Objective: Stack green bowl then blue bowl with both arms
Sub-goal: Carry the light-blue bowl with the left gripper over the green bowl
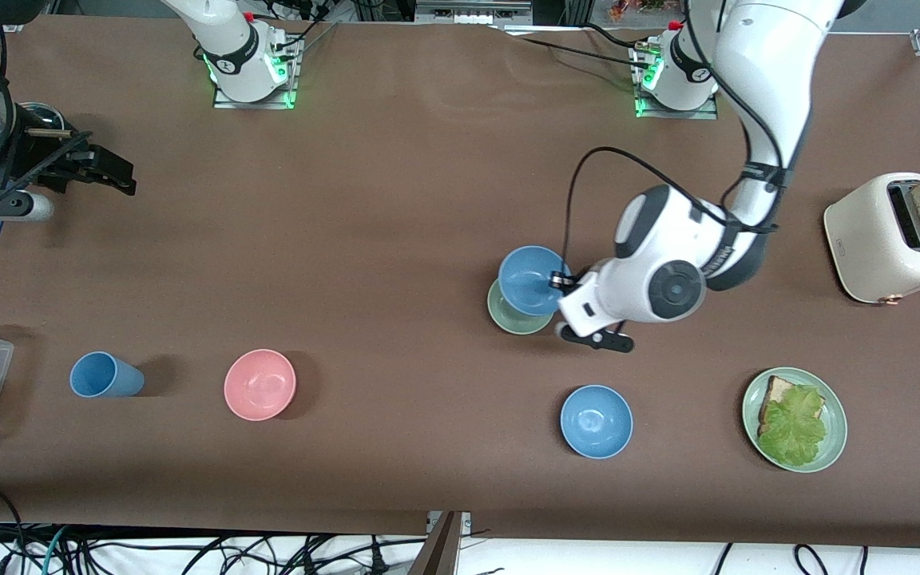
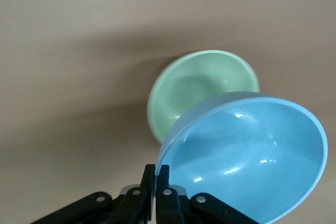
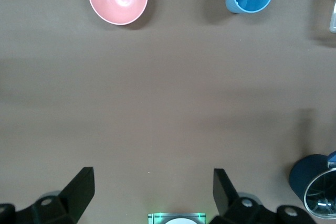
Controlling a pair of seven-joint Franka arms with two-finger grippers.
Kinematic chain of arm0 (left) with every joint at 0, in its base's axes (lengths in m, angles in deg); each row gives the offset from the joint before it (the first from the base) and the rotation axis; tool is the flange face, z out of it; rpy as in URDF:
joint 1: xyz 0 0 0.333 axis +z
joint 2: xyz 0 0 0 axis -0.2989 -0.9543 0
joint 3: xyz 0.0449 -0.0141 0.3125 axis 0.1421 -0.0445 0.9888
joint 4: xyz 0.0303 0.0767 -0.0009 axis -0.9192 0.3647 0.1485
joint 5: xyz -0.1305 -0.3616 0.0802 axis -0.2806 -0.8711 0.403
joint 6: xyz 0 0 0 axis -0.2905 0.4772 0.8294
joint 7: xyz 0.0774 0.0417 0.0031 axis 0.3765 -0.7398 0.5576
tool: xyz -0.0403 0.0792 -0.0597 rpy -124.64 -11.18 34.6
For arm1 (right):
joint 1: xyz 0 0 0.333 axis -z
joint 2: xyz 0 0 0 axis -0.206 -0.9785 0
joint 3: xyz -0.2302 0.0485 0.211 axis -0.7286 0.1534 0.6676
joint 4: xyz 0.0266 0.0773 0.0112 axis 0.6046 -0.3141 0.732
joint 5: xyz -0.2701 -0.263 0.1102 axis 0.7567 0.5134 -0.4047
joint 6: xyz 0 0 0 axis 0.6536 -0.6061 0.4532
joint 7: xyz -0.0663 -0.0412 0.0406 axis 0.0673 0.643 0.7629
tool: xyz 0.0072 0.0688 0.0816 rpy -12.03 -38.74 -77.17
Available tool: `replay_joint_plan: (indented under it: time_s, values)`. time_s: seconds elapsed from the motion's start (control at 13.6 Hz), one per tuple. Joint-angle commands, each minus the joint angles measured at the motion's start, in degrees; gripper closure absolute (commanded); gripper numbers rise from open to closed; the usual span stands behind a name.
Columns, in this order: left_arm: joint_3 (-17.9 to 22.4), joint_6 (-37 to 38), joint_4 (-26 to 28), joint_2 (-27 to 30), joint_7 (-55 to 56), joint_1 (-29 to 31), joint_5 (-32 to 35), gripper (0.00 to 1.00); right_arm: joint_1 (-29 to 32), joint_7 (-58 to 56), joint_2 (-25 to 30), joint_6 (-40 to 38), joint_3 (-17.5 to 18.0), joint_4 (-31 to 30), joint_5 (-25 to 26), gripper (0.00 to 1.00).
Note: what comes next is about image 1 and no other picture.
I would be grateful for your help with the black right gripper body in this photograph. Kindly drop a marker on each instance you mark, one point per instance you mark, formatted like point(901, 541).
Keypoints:
point(38, 157)

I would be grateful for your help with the blue bowl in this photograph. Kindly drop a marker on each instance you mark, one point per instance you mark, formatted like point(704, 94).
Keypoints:
point(596, 422)
point(528, 279)

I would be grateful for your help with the light green bowl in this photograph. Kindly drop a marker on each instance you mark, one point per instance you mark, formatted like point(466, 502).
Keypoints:
point(508, 323)

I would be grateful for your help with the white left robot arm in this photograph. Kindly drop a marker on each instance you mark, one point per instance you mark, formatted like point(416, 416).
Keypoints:
point(668, 263)

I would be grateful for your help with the pink bowl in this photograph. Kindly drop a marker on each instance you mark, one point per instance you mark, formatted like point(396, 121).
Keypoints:
point(259, 385)

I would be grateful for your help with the glass lid with blue knob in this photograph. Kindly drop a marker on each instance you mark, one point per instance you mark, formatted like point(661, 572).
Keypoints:
point(45, 112)

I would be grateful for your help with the brown table cover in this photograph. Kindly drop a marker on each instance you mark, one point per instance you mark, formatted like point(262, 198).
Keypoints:
point(460, 383)

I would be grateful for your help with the blue plastic cup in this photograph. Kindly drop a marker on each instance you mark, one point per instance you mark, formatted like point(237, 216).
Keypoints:
point(105, 375)

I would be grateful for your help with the bread slice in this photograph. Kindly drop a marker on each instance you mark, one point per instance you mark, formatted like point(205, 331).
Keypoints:
point(778, 390)

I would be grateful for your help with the green lettuce leaf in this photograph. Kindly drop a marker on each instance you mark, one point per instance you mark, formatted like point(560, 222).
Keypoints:
point(795, 427)

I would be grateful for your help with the grey metal box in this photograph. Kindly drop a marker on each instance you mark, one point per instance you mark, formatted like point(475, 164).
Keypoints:
point(468, 14)

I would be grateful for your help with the light green plate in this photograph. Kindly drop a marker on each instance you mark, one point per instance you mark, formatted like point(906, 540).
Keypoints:
point(835, 415)

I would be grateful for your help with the cream white toaster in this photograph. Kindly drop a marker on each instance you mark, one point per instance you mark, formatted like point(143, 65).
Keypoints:
point(867, 239)

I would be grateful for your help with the dark table leg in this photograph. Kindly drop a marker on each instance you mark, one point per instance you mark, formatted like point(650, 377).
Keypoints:
point(440, 551)

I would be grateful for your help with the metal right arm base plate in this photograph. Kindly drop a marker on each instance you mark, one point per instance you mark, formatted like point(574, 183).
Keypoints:
point(252, 105)

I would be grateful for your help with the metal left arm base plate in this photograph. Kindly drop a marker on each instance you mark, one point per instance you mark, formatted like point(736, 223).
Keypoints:
point(676, 114)

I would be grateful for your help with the metal table bracket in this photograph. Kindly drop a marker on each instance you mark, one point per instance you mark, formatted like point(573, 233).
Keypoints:
point(467, 521)

